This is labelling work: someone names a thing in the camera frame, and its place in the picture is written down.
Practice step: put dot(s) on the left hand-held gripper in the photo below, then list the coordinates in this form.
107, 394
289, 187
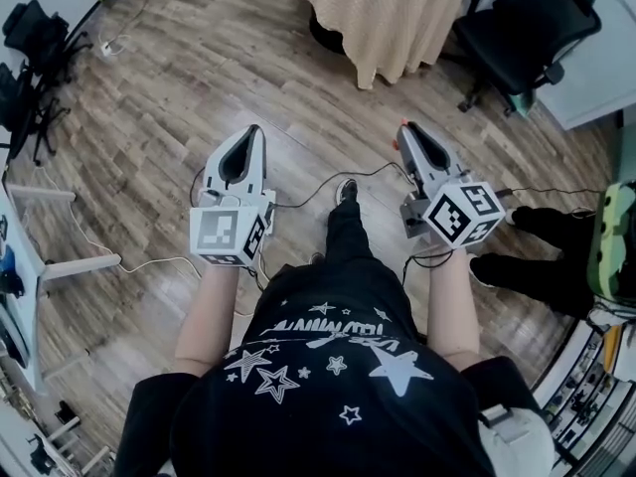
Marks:
218, 234

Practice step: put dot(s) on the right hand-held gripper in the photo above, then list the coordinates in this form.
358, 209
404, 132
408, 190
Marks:
462, 214

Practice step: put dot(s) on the person's right forearm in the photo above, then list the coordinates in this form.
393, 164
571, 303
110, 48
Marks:
454, 306

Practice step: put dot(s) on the person's left forearm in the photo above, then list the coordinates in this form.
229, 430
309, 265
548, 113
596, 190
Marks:
208, 316

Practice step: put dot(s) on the black and white shoe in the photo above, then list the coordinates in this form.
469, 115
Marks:
346, 190

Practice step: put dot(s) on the person's leg in black trousers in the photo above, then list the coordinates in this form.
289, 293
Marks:
348, 231

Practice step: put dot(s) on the round table with beige tablecloth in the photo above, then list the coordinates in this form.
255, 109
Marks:
370, 23

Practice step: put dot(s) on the black mesh office chair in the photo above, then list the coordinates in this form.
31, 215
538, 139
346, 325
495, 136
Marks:
526, 33

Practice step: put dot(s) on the black office chair with armrests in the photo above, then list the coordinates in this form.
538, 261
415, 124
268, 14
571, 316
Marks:
35, 67

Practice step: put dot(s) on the black star-print t-shirt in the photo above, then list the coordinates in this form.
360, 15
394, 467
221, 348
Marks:
323, 380

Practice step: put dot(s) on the white desk with metal legs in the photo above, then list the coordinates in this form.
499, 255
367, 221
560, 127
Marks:
25, 271

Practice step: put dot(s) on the white storage shelf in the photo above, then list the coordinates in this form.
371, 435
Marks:
591, 395

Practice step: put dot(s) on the white waist pouch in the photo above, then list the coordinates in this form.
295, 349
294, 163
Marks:
517, 435

